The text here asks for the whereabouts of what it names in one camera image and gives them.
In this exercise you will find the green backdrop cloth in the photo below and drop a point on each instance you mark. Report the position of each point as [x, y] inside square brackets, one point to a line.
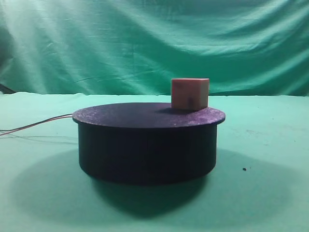
[135, 47]

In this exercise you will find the pink cube block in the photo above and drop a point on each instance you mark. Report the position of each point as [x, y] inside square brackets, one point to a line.
[190, 93]

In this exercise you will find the green table cloth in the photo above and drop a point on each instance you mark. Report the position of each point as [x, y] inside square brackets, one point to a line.
[42, 188]

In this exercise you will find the black round turntable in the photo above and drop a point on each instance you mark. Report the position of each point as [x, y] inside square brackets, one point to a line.
[147, 143]

